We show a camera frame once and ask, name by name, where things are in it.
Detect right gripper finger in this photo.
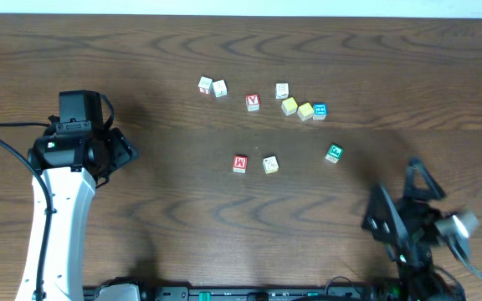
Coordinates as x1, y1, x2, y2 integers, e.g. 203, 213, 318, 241
403, 157, 446, 202
361, 184, 411, 247

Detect green picture block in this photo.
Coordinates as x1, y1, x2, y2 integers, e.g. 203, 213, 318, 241
325, 144, 343, 164

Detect cream picture block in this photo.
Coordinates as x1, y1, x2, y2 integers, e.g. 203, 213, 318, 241
263, 156, 279, 174

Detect red M letter block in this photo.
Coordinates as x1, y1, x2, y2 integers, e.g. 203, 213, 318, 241
233, 156, 248, 173

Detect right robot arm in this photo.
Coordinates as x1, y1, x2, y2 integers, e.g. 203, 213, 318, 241
361, 157, 466, 300

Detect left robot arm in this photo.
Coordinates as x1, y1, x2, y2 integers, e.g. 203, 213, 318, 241
16, 90, 138, 300

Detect blue picture block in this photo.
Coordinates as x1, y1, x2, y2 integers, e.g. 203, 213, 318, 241
313, 103, 328, 120

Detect yellow block right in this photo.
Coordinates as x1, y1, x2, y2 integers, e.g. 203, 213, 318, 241
297, 103, 315, 121

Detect yellow block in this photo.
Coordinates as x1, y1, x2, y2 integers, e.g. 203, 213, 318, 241
281, 97, 298, 116
297, 103, 315, 121

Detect yellow block left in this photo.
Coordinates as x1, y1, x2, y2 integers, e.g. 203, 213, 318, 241
281, 97, 298, 116

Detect white B letter block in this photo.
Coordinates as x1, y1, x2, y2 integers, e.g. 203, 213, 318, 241
275, 83, 290, 99

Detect red A letter block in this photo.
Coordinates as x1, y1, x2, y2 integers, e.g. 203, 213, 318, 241
245, 94, 260, 111

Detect white block red side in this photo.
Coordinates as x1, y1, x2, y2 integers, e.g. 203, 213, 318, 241
197, 76, 213, 94

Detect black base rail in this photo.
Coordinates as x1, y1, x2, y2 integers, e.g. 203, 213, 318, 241
84, 283, 404, 301

